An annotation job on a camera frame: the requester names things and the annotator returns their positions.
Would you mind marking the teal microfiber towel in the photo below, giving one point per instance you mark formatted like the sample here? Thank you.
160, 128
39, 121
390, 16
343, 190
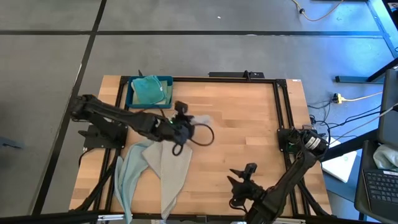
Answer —
149, 90

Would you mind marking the light blue microfiber towel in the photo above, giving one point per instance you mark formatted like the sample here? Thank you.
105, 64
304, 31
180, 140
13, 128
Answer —
129, 174

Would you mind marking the black rig crossbeam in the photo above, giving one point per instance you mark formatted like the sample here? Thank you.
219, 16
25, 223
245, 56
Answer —
46, 216

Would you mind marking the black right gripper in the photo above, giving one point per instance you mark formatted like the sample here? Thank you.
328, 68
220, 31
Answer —
247, 193

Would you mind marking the dark flat floor object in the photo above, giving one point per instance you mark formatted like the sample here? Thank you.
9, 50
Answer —
9, 143

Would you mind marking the light green cloth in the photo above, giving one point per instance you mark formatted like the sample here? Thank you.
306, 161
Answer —
385, 157

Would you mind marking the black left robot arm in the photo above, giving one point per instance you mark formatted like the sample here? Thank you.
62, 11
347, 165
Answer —
93, 109

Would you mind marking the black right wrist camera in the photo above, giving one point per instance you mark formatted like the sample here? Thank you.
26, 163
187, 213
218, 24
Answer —
250, 170

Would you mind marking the yellow power plug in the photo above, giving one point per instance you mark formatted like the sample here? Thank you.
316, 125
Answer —
338, 99

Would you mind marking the grey computer monitor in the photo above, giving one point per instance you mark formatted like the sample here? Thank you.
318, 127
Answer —
388, 118

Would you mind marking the black mounting bracket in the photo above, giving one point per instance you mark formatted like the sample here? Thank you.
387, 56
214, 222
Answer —
230, 75

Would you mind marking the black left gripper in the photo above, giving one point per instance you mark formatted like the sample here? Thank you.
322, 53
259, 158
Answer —
174, 129

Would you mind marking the teal plastic bin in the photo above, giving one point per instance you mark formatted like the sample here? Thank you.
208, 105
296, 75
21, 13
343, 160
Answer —
149, 107

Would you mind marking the black aluminium table frame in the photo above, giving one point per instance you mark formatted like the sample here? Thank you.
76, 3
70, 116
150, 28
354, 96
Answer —
192, 79

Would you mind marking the computer keyboard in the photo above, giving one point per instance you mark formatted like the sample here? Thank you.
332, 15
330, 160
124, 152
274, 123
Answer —
382, 186

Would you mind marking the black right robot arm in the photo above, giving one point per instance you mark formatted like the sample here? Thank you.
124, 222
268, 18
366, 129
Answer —
311, 143

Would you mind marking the black keyboard desk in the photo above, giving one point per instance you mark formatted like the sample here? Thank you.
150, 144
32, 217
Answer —
362, 186

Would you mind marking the white laptop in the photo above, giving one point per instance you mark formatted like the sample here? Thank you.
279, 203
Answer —
340, 166

